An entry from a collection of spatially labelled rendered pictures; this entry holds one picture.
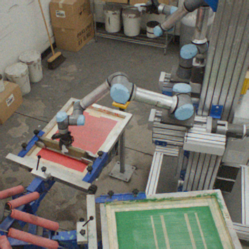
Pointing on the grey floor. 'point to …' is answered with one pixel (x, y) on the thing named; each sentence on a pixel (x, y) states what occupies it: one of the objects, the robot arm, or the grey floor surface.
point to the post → (122, 153)
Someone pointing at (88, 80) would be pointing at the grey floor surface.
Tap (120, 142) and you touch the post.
